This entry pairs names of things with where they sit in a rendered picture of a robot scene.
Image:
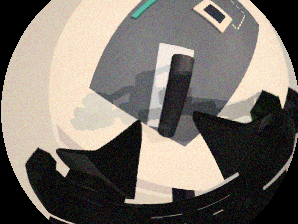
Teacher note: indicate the cream square tile with dark centre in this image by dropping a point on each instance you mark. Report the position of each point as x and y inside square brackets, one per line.
[214, 14]

